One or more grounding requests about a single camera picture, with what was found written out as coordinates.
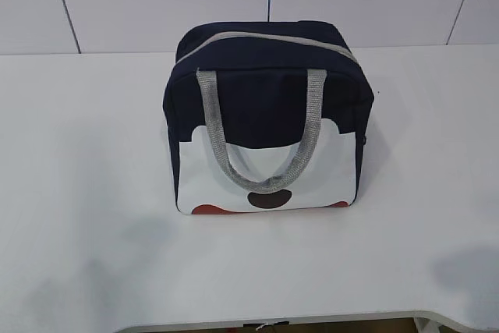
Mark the navy blue lunch bag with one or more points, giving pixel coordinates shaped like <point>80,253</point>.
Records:
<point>265,116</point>

